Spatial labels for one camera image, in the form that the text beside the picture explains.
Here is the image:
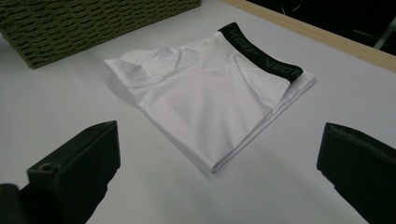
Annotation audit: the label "metal stand leg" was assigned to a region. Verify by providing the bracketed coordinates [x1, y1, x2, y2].
[373, 15, 396, 50]

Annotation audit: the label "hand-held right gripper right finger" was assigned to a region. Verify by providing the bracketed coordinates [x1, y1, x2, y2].
[316, 122, 396, 224]

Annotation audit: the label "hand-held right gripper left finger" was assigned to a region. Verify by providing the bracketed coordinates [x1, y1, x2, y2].
[19, 119, 121, 224]

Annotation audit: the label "white shorts with black waistband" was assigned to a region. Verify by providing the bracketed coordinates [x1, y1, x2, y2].
[104, 21, 317, 174]

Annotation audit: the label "green woven basket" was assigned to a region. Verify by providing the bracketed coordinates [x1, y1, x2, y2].
[0, 0, 203, 70]

